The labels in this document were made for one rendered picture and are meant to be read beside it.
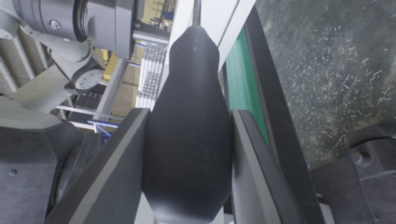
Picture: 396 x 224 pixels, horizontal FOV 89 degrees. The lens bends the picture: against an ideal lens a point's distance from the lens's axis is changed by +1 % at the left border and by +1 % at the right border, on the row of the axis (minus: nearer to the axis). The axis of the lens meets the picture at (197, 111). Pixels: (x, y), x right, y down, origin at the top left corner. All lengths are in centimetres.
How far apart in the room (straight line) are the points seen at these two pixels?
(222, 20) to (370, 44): 111
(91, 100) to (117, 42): 434
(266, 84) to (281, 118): 4
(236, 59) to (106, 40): 24
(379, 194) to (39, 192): 90
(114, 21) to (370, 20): 124
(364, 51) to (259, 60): 112
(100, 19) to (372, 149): 86
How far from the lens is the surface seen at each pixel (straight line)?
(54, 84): 66
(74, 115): 452
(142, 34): 37
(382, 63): 124
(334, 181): 103
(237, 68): 21
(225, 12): 25
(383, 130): 94
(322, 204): 91
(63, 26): 38
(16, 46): 1462
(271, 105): 18
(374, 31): 134
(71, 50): 56
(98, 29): 38
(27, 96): 68
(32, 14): 40
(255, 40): 25
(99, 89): 493
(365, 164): 90
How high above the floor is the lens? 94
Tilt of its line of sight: 13 degrees down
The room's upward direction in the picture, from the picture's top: 78 degrees counter-clockwise
